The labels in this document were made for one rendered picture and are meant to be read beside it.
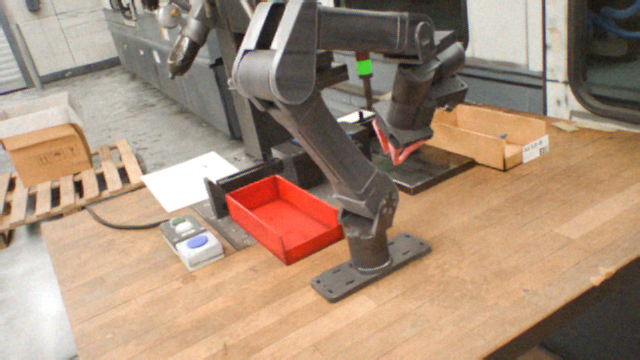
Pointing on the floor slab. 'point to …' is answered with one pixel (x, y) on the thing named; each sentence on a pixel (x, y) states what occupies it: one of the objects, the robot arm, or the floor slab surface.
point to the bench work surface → (532, 233)
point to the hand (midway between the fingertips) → (393, 154)
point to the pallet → (69, 199)
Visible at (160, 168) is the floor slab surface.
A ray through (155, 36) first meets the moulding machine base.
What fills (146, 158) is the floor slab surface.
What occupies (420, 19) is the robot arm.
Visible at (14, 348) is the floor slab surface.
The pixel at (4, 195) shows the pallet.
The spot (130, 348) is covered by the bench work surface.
